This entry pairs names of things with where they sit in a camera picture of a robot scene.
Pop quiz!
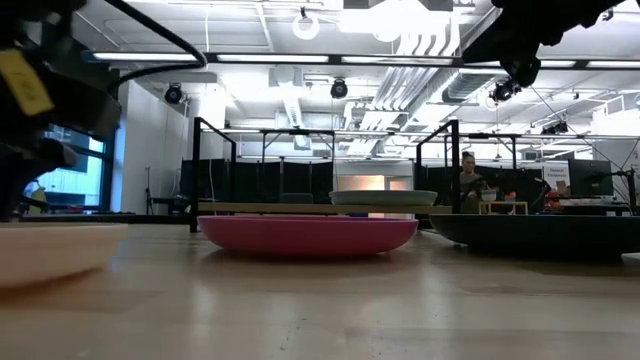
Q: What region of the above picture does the black ceiling spotlight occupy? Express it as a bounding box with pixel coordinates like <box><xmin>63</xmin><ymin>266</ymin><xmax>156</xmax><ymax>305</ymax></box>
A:
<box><xmin>329</xmin><ymin>77</ymin><xmax>350</xmax><ymax>100</ymax></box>
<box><xmin>541</xmin><ymin>119</ymin><xmax>570</xmax><ymax>136</ymax></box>
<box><xmin>488</xmin><ymin>77</ymin><xmax>522</xmax><ymax>105</ymax></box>
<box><xmin>163</xmin><ymin>82</ymin><xmax>184</xmax><ymax>106</ymax></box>

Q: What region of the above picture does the person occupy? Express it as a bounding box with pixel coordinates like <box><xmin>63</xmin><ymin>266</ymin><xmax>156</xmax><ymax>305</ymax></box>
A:
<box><xmin>458</xmin><ymin>151</ymin><xmax>494</xmax><ymax>215</ymax></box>

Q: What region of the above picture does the black window frame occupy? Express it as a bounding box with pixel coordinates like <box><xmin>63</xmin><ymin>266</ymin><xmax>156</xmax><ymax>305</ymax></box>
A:
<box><xmin>19</xmin><ymin>124</ymin><xmax>119</xmax><ymax>214</ymax></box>

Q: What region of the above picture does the sage green plate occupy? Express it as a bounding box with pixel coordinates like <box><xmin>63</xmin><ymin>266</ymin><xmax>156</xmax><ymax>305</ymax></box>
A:
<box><xmin>328</xmin><ymin>189</ymin><xmax>439</xmax><ymax>207</ymax></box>

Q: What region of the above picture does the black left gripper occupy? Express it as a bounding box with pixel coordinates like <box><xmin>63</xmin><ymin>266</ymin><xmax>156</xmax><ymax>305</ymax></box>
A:
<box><xmin>0</xmin><ymin>37</ymin><xmax>123</xmax><ymax>224</ymax></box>

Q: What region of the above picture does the small wooden stand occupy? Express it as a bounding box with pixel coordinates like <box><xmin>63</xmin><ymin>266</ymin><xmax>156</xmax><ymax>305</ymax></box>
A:
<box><xmin>478</xmin><ymin>200</ymin><xmax>530</xmax><ymax>216</ymax></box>

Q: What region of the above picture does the silver ventilation duct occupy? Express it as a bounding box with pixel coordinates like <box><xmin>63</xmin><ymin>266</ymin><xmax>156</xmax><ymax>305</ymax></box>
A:
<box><xmin>441</xmin><ymin>69</ymin><xmax>501</xmax><ymax>105</ymax></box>

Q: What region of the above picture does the pink plate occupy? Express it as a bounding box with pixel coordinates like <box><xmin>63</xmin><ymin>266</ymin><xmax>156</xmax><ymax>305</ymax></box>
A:
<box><xmin>197</xmin><ymin>214</ymin><xmax>420</xmax><ymax>260</ymax></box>

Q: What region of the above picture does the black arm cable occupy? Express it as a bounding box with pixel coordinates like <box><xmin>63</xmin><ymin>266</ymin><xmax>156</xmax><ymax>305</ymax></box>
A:
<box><xmin>102</xmin><ymin>0</ymin><xmax>209</xmax><ymax>96</ymax></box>

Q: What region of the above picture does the black background rig frame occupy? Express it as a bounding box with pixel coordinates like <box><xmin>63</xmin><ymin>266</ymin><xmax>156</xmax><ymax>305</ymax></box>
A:
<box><xmin>258</xmin><ymin>128</ymin><xmax>337</xmax><ymax>201</ymax></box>

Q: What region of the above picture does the white ceiling ring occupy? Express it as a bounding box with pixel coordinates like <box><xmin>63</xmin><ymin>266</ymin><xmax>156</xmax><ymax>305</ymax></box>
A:
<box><xmin>291</xmin><ymin>12</ymin><xmax>321</xmax><ymax>42</ymax></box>

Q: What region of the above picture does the white sign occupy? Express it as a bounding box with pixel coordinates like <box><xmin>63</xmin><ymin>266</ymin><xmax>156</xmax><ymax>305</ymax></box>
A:
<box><xmin>543</xmin><ymin>163</ymin><xmax>572</xmax><ymax>194</ymax></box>

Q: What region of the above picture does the cream plate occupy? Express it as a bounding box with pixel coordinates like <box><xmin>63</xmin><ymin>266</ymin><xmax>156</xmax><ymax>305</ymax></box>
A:
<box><xmin>0</xmin><ymin>222</ymin><xmax>130</xmax><ymax>290</ymax></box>

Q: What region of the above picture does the black computer monitor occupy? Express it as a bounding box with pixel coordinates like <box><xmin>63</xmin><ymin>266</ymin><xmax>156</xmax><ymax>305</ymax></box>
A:
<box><xmin>568</xmin><ymin>159</ymin><xmax>615</xmax><ymax>197</ymax></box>

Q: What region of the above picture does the dark green plate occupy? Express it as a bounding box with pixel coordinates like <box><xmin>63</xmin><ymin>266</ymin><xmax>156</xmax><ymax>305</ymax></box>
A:
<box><xmin>428</xmin><ymin>213</ymin><xmax>640</xmax><ymax>261</ymax></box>

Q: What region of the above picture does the black jointed stand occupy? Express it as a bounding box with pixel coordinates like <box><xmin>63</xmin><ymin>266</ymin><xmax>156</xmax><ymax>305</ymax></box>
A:
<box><xmin>592</xmin><ymin>167</ymin><xmax>639</xmax><ymax>216</ymax></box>

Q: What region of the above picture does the yellow-green bottle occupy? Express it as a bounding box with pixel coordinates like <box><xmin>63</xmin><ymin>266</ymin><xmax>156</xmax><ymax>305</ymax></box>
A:
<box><xmin>28</xmin><ymin>182</ymin><xmax>50</xmax><ymax>216</ymax></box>

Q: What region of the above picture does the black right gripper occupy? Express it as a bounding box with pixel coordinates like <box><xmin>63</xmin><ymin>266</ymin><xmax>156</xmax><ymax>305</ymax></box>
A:
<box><xmin>462</xmin><ymin>0</ymin><xmax>566</xmax><ymax>88</ymax></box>

